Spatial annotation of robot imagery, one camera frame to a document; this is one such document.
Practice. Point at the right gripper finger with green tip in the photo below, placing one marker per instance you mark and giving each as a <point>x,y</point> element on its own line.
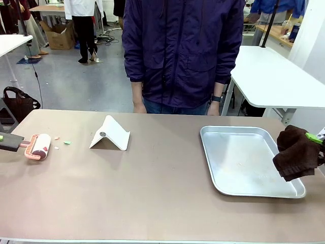
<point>314,138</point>
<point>322,157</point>

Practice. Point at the dark brown cloth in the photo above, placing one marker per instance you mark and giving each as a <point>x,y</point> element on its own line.
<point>297,152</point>

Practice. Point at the pink lint roller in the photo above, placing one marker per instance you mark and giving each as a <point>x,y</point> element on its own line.
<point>38,147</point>

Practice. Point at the person's right forearm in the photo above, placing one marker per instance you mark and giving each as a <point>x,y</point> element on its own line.
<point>137,92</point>

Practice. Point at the person's left forearm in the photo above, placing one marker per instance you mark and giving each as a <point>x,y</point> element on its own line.
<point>219,89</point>

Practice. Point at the person's left hand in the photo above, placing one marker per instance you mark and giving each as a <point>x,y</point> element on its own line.
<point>212,109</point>

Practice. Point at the person's right hand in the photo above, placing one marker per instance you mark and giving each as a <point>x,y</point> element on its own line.
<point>139,107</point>

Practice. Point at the black tote bag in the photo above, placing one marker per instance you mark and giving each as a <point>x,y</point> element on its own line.
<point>20,105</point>

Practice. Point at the small green paper scrap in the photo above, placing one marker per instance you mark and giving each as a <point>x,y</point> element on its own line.
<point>67,142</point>

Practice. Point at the large white table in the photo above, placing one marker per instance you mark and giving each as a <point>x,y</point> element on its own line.
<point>274,81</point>

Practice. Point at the silver metal tray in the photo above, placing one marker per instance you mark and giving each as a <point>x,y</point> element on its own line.
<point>243,167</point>

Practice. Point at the white side table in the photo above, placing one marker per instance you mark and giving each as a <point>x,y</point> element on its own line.
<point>12,42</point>

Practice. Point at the white folded roller stand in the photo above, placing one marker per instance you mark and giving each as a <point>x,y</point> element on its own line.
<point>111,137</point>

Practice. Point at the black wrist watch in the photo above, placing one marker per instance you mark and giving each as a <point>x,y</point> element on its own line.
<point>216,98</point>

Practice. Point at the dark blue carton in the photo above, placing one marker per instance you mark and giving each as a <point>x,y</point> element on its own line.
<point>294,33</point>

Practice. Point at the person in beige trousers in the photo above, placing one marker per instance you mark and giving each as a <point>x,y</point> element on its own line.
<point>34,33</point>

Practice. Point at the wooden counter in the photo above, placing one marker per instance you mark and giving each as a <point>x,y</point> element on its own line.
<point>276,34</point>

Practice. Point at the open cardboard box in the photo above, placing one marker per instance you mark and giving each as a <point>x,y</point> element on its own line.
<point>59,38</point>

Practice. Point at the clear plastic cup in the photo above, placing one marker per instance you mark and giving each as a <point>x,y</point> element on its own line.
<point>285,28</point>

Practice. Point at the black slanted pole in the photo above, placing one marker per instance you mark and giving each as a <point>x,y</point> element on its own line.
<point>269,25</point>

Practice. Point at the person in white shirt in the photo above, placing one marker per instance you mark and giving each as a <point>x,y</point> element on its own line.
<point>85,30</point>

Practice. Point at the wooden top table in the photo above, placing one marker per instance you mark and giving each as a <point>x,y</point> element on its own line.
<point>48,8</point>

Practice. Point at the person in blue shirt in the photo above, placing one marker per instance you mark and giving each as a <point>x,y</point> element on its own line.
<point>274,6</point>

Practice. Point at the blue jeans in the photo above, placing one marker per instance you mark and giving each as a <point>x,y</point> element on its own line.
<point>175,109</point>

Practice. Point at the purple jacket torso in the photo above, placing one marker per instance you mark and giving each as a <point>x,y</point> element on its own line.
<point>182,50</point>

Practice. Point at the person in black shorts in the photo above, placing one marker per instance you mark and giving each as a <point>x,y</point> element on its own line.
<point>119,10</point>

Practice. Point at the grey metal frame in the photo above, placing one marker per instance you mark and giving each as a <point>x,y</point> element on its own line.
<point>6,117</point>

